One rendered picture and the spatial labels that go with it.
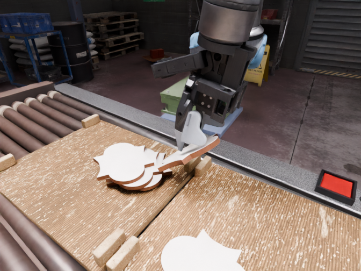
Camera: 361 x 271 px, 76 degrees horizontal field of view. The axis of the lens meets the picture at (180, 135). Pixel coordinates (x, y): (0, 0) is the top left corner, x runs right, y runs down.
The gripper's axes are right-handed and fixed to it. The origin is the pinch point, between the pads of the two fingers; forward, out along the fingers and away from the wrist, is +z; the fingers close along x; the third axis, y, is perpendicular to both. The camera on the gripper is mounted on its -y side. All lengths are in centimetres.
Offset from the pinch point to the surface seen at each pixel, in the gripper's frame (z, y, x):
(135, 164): 9.7, -8.5, -5.8
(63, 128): 23, -46, -1
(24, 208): 16.3, -20.4, -25.3
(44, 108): 27, -66, 5
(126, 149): 10.8, -14.4, -2.8
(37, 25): 67, -298, 128
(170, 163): 3.0, 0.6, -6.2
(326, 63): 86, 18, 463
